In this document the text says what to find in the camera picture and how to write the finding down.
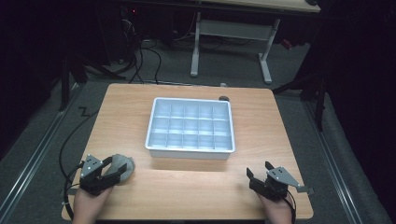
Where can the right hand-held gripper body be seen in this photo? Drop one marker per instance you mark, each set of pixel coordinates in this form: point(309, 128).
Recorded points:
point(277, 183)

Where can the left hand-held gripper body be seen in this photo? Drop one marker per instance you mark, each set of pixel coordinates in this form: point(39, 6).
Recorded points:
point(92, 179)

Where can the grey round disc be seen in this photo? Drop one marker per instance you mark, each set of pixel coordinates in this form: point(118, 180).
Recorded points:
point(124, 162)

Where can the person's left hand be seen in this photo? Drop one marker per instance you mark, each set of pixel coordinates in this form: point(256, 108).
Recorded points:
point(90, 203)

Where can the person's right hand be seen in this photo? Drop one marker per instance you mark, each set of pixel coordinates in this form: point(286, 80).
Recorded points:
point(276, 209)

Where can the white compartment tray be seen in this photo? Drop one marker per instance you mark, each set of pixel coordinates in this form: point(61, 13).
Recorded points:
point(190, 127)

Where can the small dark round object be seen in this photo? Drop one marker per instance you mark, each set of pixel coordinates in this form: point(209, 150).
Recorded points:
point(223, 98)

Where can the black metal stand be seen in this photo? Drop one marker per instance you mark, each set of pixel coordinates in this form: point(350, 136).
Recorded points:
point(314, 93)
point(67, 84)

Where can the desk with white legs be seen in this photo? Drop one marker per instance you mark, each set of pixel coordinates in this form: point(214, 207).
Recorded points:
point(236, 29)

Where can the metal floor rail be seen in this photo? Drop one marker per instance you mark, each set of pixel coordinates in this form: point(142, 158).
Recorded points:
point(34, 155)
point(336, 161)

